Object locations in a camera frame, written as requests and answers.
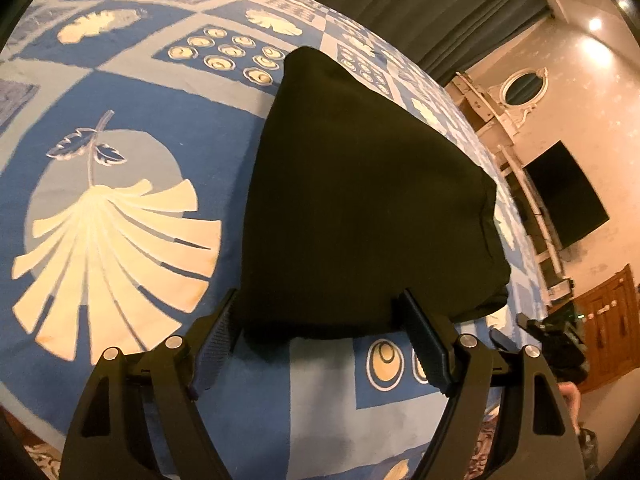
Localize brown wooden cabinet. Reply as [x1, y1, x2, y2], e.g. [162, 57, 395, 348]
[570, 263, 640, 394]

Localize white carved dresser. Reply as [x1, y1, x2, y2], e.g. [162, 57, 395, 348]
[447, 72, 577, 307]

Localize blue patterned bedspread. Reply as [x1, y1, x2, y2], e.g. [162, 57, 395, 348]
[0, 0, 567, 480]

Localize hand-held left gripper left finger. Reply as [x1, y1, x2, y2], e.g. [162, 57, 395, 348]
[59, 287, 242, 480]

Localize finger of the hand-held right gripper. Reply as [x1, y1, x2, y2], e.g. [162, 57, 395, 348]
[491, 327, 521, 353]

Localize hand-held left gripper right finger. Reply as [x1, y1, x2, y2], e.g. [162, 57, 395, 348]
[392, 287, 587, 480]

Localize dark grey curtain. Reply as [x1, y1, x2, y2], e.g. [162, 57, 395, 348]
[255, 0, 552, 87]

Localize person's right forearm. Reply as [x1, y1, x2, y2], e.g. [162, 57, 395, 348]
[559, 381, 584, 433]

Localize black pants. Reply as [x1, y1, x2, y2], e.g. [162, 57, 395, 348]
[239, 46, 512, 344]

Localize black wall television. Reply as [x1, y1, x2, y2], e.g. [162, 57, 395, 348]
[525, 141, 610, 250]

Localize oval mirror white frame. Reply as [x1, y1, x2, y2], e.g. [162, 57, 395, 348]
[499, 67, 550, 112]

